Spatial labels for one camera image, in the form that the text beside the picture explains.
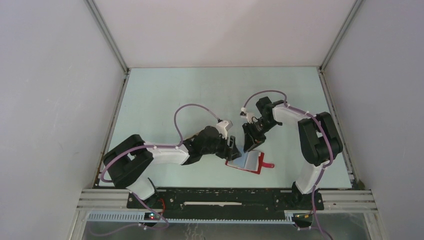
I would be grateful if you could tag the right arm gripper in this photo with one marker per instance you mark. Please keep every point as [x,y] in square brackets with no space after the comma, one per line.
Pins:
[250,142]

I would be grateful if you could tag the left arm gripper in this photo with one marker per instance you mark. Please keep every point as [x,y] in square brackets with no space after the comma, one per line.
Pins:
[228,152]

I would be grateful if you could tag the red leather card holder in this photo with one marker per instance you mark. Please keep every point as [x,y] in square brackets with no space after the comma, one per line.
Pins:
[252,162]

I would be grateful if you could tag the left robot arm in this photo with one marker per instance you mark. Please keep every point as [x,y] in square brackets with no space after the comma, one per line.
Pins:
[126,162]

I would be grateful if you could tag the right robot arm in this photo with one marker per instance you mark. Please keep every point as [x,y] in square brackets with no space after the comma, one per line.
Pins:
[319,139]

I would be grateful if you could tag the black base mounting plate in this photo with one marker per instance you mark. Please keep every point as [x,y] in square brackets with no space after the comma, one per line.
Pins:
[239,204]

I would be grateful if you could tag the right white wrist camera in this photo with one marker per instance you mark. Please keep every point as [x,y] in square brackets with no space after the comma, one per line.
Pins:
[245,114]

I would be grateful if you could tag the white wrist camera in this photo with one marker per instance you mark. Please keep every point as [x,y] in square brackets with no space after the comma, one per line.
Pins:
[245,114]
[223,127]

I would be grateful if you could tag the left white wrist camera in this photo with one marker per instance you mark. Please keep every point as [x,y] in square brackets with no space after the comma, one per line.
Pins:
[223,127]

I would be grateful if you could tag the aluminium frame rail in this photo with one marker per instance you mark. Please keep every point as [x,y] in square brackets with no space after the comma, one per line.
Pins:
[119,205]

